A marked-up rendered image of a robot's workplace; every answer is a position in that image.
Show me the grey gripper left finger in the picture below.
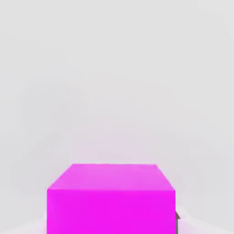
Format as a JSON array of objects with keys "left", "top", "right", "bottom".
[{"left": 11, "top": 213, "right": 48, "bottom": 234}]

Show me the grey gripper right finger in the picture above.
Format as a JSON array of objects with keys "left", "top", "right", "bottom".
[{"left": 175, "top": 205, "right": 226, "bottom": 234}]

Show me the small magenta cube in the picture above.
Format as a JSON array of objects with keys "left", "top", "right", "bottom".
[{"left": 46, "top": 163, "right": 176, "bottom": 234}]

